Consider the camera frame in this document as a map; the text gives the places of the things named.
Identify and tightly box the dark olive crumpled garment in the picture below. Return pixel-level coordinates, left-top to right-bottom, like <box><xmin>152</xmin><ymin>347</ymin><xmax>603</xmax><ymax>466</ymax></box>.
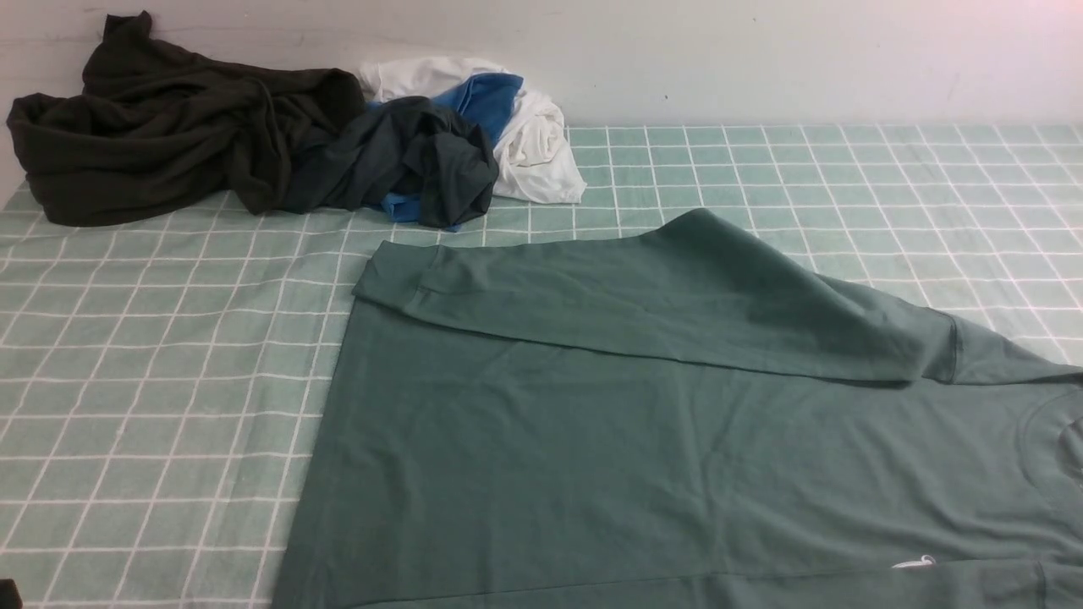
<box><xmin>5</xmin><ymin>12</ymin><xmax>366</xmax><ymax>228</ymax></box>

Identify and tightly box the green long-sleeve shirt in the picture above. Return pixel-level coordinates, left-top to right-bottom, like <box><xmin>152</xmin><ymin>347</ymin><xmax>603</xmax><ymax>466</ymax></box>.
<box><xmin>271</xmin><ymin>209</ymin><xmax>1082</xmax><ymax>608</ymax></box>

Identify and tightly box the dark teal crumpled garment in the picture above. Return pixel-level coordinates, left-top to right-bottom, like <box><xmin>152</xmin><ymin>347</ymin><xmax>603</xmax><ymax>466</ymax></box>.
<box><xmin>278</xmin><ymin>96</ymin><xmax>499</xmax><ymax>230</ymax></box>

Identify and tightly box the blue crumpled garment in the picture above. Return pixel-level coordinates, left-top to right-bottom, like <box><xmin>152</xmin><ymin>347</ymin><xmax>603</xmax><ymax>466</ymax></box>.
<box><xmin>380</xmin><ymin>73</ymin><xmax>523</xmax><ymax>232</ymax></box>

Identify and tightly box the white crumpled garment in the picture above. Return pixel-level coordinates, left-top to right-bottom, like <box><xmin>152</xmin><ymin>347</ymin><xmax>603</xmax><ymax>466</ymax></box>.
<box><xmin>357</xmin><ymin>57</ymin><xmax>585</xmax><ymax>205</ymax></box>

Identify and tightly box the green checkered table cloth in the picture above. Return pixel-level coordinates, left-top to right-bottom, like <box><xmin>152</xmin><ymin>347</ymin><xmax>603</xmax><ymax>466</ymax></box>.
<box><xmin>1</xmin><ymin>124</ymin><xmax>1082</xmax><ymax>608</ymax></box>

